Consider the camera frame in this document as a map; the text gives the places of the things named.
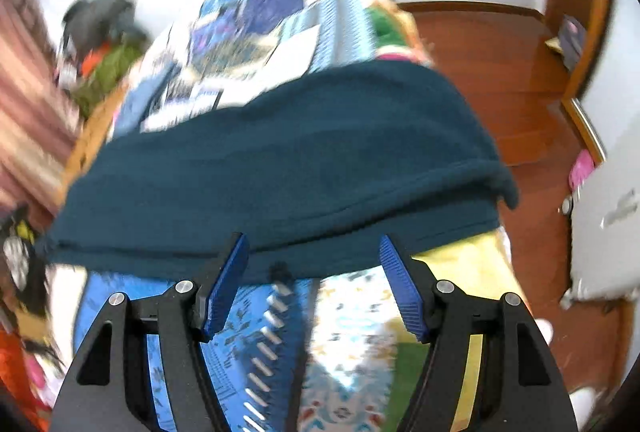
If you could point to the striped pink curtain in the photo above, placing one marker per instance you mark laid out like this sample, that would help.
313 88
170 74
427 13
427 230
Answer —
27 107

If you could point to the patchwork printed bed blanket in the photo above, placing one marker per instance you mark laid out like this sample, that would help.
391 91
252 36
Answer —
260 32

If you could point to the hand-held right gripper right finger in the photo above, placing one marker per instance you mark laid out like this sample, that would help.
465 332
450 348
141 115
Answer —
401 284

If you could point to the dark teal pants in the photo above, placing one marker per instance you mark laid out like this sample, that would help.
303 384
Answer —
280 157

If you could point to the wooden door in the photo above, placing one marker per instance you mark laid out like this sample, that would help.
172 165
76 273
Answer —
582 12

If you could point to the pink slipper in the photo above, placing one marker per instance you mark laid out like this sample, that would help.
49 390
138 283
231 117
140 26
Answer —
581 170

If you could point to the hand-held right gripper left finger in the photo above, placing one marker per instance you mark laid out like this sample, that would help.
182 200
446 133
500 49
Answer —
227 283

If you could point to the dark bag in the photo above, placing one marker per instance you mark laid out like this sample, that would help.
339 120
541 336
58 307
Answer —
102 20

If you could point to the green cloth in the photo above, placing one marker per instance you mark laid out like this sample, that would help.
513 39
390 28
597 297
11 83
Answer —
107 70

